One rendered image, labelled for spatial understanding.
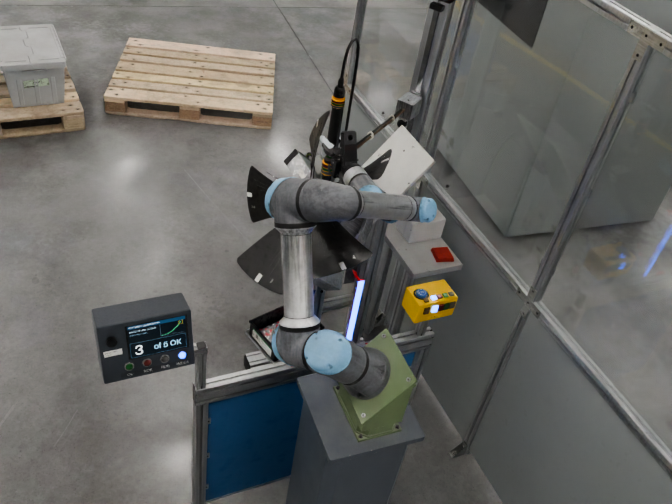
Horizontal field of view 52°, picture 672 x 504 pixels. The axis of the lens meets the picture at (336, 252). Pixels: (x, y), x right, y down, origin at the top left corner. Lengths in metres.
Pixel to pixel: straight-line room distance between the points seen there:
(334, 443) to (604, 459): 1.01
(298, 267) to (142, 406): 1.64
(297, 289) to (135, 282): 2.11
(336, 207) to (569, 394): 1.25
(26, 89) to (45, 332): 1.98
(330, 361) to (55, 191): 3.06
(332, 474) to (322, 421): 0.16
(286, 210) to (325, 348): 0.38
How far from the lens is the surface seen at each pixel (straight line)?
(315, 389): 2.18
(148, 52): 5.95
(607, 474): 2.66
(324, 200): 1.80
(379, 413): 2.00
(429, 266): 2.90
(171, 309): 2.03
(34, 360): 3.63
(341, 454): 2.06
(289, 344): 1.96
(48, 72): 5.10
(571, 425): 2.72
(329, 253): 2.38
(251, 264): 2.59
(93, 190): 4.61
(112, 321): 2.01
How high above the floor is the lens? 2.70
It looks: 40 degrees down
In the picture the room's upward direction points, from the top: 10 degrees clockwise
